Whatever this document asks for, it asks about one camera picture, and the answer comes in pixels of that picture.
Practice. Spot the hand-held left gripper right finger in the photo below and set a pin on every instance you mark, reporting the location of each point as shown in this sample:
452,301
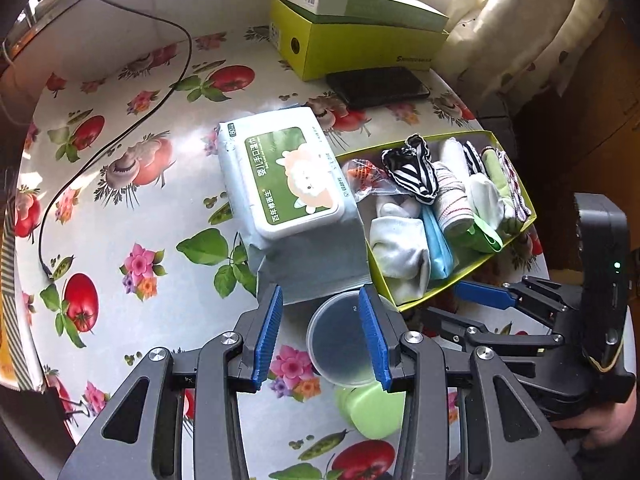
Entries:
372,340

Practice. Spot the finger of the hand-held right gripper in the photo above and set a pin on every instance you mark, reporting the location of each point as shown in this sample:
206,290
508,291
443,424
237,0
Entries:
480,335
485,295

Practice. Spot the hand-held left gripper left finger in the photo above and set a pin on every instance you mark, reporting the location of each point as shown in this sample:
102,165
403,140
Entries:
267,335

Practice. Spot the clear round plastic container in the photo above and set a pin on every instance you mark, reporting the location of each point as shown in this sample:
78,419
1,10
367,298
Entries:
335,340

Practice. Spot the lime green box lid tray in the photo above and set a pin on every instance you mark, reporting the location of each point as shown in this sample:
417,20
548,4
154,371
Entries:
382,275

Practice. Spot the blue face mask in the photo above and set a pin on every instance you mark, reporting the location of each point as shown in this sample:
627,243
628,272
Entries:
437,245

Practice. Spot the pale blue white sock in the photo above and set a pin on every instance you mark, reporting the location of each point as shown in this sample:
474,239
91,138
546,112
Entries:
400,250

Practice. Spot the red striped white sock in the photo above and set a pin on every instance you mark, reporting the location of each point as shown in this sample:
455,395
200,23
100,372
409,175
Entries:
452,200

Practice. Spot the patterned red edged cloth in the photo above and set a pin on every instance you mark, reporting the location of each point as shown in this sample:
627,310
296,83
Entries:
515,185

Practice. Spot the light green cloth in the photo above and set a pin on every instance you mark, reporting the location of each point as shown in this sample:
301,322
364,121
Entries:
492,165

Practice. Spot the black white striped sock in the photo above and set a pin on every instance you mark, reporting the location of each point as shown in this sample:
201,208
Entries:
410,175
472,157

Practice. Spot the white towel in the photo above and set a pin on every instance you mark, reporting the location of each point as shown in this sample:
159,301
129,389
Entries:
452,152

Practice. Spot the wet wipes pack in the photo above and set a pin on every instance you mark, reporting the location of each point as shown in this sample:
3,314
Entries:
290,180

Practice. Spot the clear plastic packet orange contents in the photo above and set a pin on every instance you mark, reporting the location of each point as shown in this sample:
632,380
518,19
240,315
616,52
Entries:
365,175

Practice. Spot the person's right hand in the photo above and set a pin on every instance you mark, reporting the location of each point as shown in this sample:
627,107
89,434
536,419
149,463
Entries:
605,425

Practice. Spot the green round container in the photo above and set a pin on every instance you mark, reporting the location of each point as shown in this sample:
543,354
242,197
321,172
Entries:
370,412

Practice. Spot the brown wooden cabinet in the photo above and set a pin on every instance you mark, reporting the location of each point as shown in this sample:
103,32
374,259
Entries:
600,135

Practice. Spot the floral tomato print tablecloth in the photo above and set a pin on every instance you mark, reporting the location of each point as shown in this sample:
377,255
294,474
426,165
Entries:
165,220

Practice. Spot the gray plaid cloth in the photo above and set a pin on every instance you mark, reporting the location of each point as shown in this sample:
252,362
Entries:
495,115

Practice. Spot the black binder clip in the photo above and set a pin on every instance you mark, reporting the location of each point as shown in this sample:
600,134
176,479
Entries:
70,412

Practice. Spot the black smartphone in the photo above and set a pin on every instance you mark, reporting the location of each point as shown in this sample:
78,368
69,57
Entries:
380,87

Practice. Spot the cream dotted curtain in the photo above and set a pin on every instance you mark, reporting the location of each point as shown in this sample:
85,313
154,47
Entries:
525,35

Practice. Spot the yellow printed food box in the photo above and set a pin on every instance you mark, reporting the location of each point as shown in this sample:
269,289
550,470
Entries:
10,310

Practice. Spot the lime green cardboard box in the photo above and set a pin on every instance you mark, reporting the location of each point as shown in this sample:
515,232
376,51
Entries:
360,45

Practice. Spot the white and green carton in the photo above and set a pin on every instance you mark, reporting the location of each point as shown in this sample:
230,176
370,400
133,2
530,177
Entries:
350,2

